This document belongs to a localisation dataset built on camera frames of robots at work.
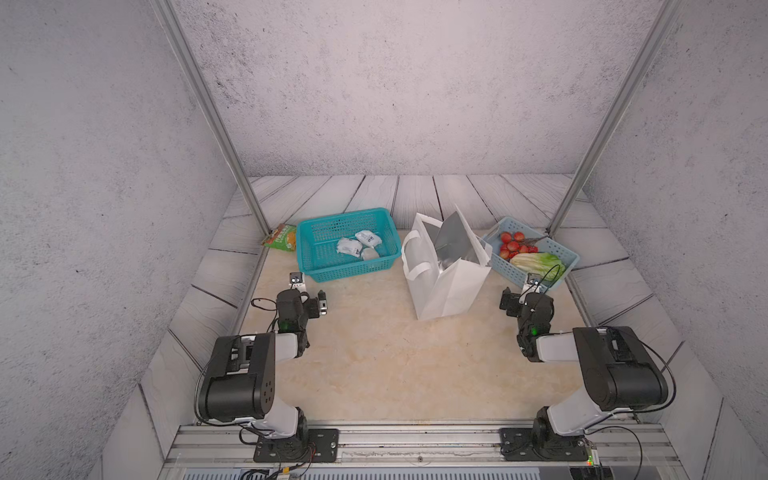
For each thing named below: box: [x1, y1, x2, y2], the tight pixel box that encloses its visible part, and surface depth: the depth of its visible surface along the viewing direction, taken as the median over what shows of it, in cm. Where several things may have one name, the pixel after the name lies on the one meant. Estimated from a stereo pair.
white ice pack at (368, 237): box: [355, 230, 382, 247], surface depth 117 cm
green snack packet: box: [262, 224, 297, 252], surface depth 117 cm
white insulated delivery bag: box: [401, 204, 493, 321], surface depth 88 cm
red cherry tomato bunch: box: [499, 231, 548, 260], surface depth 113 cm
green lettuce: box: [510, 252, 566, 281], surface depth 104 cm
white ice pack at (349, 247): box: [336, 238, 363, 258], surface depth 115 cm
